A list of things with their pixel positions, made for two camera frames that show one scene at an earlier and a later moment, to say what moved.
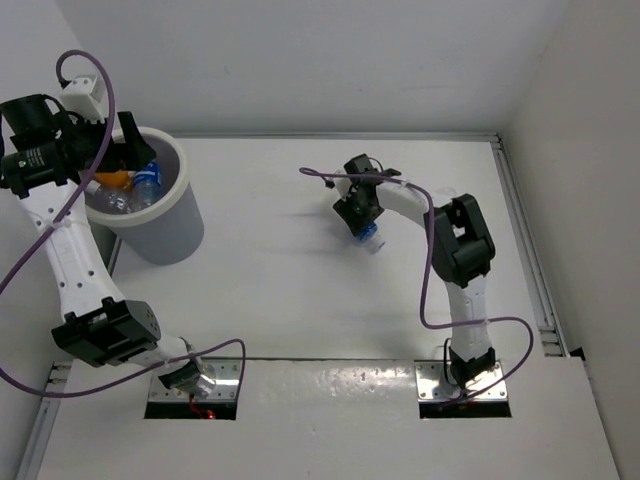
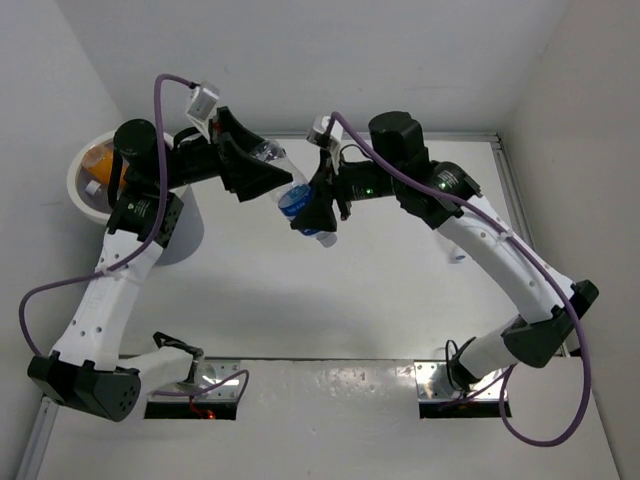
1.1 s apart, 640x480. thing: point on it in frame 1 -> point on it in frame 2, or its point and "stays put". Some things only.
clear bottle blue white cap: x=93 y=186 stays put
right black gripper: x=341 y=205 -> x=318 y=211
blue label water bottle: x=369 y=237 -> x=291 y=196
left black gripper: x=117 y=157 -> x=239 y=172
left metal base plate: x=226 y=371 stays put
